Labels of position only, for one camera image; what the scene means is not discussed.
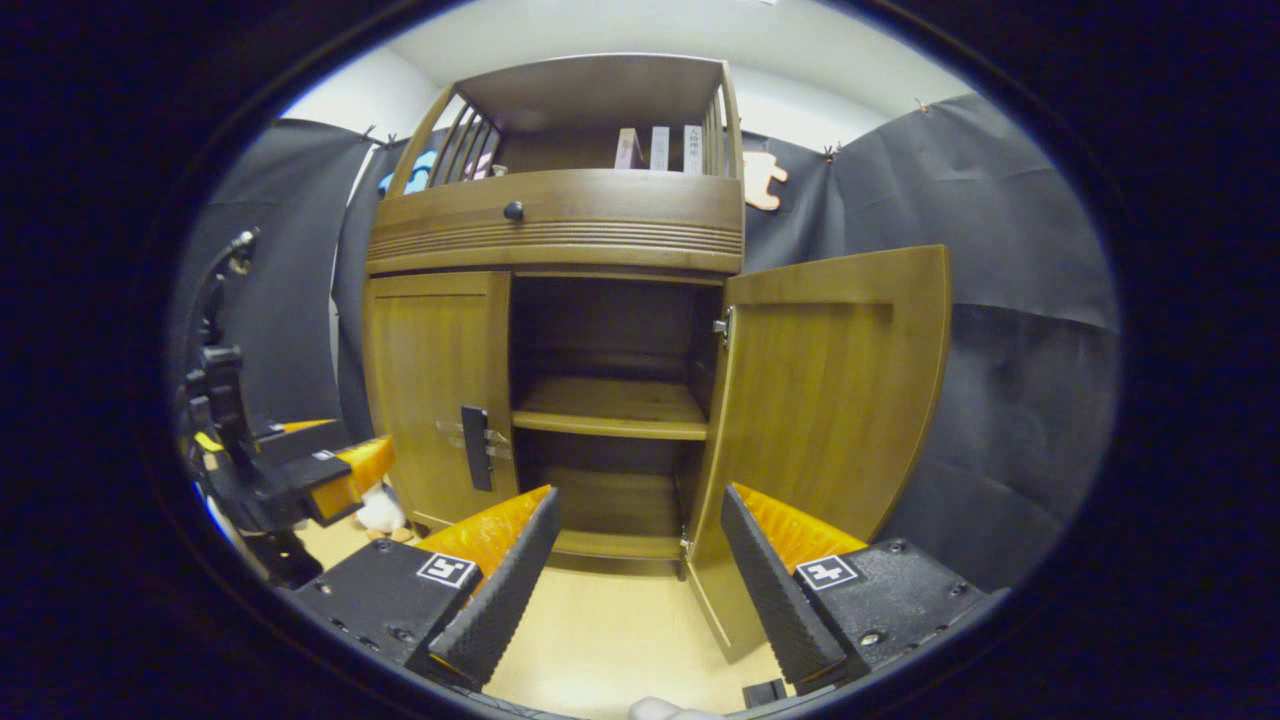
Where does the penguin plush toy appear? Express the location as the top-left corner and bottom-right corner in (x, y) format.
(355, 478), (416, 544)

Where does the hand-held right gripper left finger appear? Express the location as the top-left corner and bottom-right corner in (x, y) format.
(283, 484), (563, 693)

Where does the black backdrop cloth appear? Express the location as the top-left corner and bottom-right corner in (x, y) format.
(170, 95), (1121, 591)

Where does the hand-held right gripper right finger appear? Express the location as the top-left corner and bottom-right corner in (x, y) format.
(718, 482), (1004, 696)

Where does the wooden double-door shoe cabinet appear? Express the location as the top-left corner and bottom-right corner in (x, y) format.
(362, 53), (953, 663)

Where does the black door handle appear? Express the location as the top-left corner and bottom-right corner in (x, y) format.
(462, 405), (493, 493)

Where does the wooden shoe cabinet door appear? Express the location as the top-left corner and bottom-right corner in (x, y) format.
(362, 270), (521, 531)
(685, 245), (953, 663)

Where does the wooden inner shelf board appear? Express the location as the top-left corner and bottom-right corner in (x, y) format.
(512, 375), (711, 441)

